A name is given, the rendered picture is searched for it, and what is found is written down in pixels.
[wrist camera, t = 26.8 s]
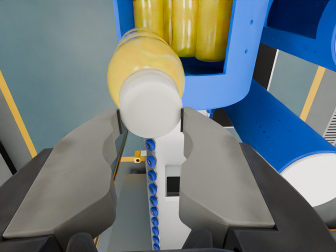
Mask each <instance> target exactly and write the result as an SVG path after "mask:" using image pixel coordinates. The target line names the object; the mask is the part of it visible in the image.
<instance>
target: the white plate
mask: <svg viewBox="0 0 336 252"><path fill-rule="evenodd" d="M280 174H281V175H282V176H283V177H284V178H285V179H286V180H287V181H288V182H289V183H290V184H291V185H292V186H293V187H294V188H295V189H296V190H297V191H298V192H299V193H300V194H301V195H302V196H303V197H304V198H305V199H306V200H307V201H308V202H309V204H310V205H311V206H312V207H314V206H318V205H321V204H324V203H326V202H328V201H330V200H332V199H334V198H335V197H336V153H318V154H313V155H309V156H306V157H303V158H301V159H299V160H297V161H295V162H293V163H292V164H290V165H289V166H288V167H286V168H285V169H284V170H283V171H282V172H281V173H280Z"/></svg>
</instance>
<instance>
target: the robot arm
mask: <svg viewBox="0 0 336 252"><path fill-rule="evenodd" d="M180 132H181V133H183V135H184V145H183V155H184V157H185V158H186V160H185V161H184V162H183V163H182V165H181V167H180V184H179V209H178V216H179V219H180V221H181V222H182V223H183V224H184V225H186V226H187V227H188V228H190V229H191V232H190V233H189V235H188V237H187V239H186V241H185V243H184V245H183V246H182V248H181V249H166V250H144V251H122V252H336V239H335V237H334V236H333V234H332V233H331V231H330V230H329V228H328V227H327V225H326V224H325V223H324V221H323V220H322V218H321V217H320V216H319V215H318V213H317V212H316V211H315V209H314V208H313V207H312V206H311V205H310V204H309V202H308V201H307V200H306V199H305V198H304V197H303V196H302V195H301V194H300V193H299V192H298V191H297V190H296V189H295V188H294V187H293V186H292V185H291V184H290V183H289V182H288V181H287V180H286V179H285V178H284V177H283V176H282V175H281V174H280V173H279V172H278V171H277V170H276V169H275V168H274V167H273V166H271V165H270V164H269V163H268V162H267V161H266V160H265V159H264V158H263V157H262V156H261V155H260V154H259V153H258V152H257V151H256V150H255V149H254V148H253V147H252V146H251V145H249V144H248V143H241V142H240V141H239V140H238V139H237V138H235V137H234V136H233V135H232V134H231V133H230V132H229V131H228V130H227V129H225V128H224V127H223V126H221V125H220V124H218V123H217V122H215V121H214V120H212V119H210V118H208V117H207V116H205V115H203V114H202V113H200V112H198V111H197V110H195V109H193V108H192V107H189V106H186V107H181V119H180ZM120 134H123V122H122V119H121V113H120V109H116V108H110V109H108V110H106V111H105V112H103V113H101V114H99V115H98V116H96V117H94V118H93V119H91V120H89V121H87V122H86V123H84V124H82V125H80V126H79V127H77V128H76V129H74V130H73V131H71V132H70V133H69V134H67V135H66V136H65V137H64V138H63V139H61V140H60V141H59V142H58V143H57V144H56V145H55V146H54V147H53V148H44V149H43V150H42V151H41V152H39V153H38V154H37V155H36V156H35V157H34V158H32V159H31V160H30V161H29V162H28V163H27V164H26V165H24V166H23V167H22V168H21V169H20V170H19V171H17V172H16V173H15V174H14V175H13V176H12V177H10V178H9V179H8V180H7V181H6V182H5V183H3V184H2V185H1V186H0V252H98V250H97V248H96V245H95V243H94V241H93V239H95V238H96V237H97V236H100V235H101V234H102V233H103V232H104V231H105V230H107V229H108V228H109V227H110V226H111V225H112V224H113V223H114V222H115V220H116V213H117V194H116V189H115V184H114V179H113V173H112V168H111V164H112V163H113V161H114V160H115V159H116V158H117V150H116V144H115V141H116V139H117V138H118V137H119V135H120Z"/></svg>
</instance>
